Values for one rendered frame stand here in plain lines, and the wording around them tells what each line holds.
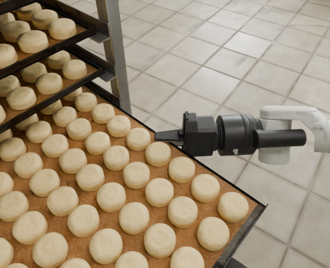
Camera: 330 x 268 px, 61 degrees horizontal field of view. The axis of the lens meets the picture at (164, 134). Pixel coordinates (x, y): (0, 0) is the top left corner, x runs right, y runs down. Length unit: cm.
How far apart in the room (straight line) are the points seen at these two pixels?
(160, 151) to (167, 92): 125
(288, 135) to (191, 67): 148
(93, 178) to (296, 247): 97
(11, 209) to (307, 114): 56
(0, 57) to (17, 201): 24
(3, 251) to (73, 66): 36
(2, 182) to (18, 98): 15
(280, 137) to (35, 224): 46
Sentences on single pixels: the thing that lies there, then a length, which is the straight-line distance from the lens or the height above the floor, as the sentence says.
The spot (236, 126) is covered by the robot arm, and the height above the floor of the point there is 73.
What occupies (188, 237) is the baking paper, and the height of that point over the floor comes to 68.
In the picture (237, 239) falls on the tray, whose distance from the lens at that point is 50.
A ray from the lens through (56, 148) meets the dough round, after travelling 59.
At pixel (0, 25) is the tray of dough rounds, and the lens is 65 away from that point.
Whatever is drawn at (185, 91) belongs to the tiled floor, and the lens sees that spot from 180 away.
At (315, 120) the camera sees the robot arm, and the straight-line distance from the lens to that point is 61.
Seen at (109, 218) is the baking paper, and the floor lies 68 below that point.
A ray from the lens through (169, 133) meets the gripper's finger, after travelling 59.
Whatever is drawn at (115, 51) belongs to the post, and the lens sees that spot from 60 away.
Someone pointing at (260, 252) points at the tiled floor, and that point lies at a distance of 125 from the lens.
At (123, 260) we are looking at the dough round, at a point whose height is 70.
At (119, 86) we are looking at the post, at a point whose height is 74.
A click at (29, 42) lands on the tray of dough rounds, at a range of 55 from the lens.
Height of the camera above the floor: 113
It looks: 48 degrees down
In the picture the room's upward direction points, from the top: straight up
